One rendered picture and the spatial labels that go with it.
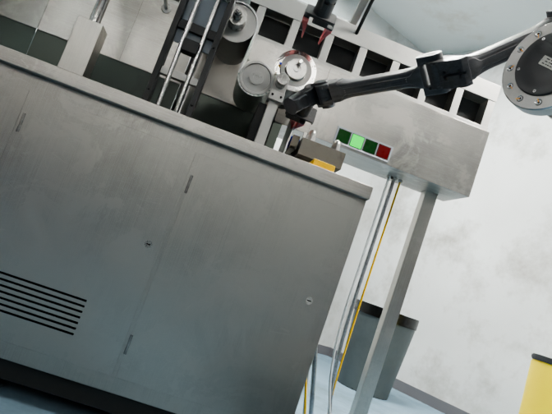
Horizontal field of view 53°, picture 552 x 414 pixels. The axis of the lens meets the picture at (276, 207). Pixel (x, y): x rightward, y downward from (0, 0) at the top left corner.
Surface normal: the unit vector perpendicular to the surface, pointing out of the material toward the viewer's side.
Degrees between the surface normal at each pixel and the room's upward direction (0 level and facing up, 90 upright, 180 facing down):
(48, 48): 90
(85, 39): 90
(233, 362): 90
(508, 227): 90
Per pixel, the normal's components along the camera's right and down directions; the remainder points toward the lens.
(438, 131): 0.15, -0.07
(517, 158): -0.74, -0.33
